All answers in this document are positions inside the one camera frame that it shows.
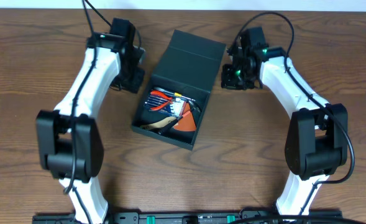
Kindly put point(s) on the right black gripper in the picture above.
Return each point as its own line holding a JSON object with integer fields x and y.
{"x": 227, "y": 82}

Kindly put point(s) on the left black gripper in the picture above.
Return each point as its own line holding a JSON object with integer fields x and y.
{"x": 132, "y": 81}

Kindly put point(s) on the clear blue screwdriver set case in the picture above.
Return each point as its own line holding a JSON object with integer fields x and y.
{"x": 175, "y": 109}

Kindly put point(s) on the red handled pliers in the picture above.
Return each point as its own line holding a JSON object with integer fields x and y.
{"x": 158, "y": 100}

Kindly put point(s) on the black yellow handled screwdriver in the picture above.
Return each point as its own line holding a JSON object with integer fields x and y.
{"x": 173, "y": 93}

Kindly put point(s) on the dark green box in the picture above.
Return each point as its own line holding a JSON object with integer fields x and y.
{"x": 189, "y": 67}

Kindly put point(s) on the small black red hammer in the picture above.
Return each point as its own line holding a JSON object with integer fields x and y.
{"x": 193, "y": 107}

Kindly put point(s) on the orange scraper wooden handle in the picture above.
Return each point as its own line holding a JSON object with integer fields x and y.
{"x": 182, "y": 124}

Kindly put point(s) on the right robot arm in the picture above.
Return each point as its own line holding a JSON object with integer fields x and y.
{"x": 315, "y": 144}

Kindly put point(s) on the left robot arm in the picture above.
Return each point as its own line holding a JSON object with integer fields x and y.
{"x": 70, "y": 146}

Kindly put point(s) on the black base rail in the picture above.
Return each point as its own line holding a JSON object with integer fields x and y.
{"x": 155, "y": 218}

